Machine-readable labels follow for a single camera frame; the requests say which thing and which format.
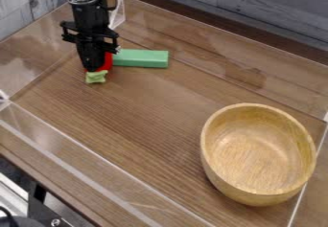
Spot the clear acrylic barrier wall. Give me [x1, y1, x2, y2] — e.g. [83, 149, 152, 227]
[0, 0, 328, 227]

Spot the clear acrylic corner bracket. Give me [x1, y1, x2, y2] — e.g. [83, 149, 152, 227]
[109, 0, 126, 30]

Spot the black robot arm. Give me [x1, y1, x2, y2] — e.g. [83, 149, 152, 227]
[61, 0, 120, 72]

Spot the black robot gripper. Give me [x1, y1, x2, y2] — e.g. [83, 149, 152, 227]
[61, 2, 120, 72]

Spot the green rectangular block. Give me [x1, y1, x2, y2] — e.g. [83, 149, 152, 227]
[113, 49, 169, 68]

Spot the wooden bowl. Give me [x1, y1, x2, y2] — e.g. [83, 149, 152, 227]
[200, 102, 316, 207]

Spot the red plush strawberry toy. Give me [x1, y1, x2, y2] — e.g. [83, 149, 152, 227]
[86, 53, 113, 84]

